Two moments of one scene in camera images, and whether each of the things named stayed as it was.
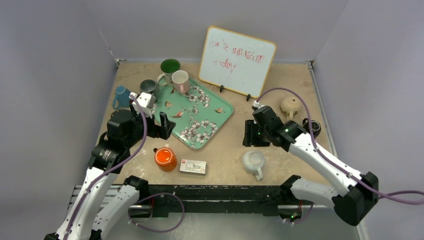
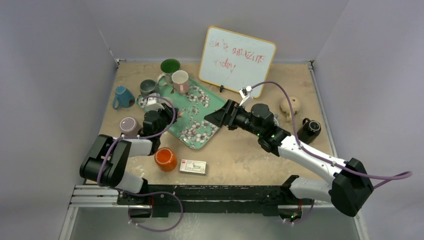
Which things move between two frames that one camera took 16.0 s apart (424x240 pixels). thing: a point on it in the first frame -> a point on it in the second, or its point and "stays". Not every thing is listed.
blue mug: x=121 y=99 stays
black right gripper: x=255 y=133 -> x=232 y=115
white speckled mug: x=253 y=162 -> x=162 y=100
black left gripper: x=160 y=131 -> x=169 y=113
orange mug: x=165 y=159 stays
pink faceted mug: x=180 y=79 stays
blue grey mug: x=147 y=85 stays
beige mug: x=290 y=104 stays
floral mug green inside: x=169 y=66 stays
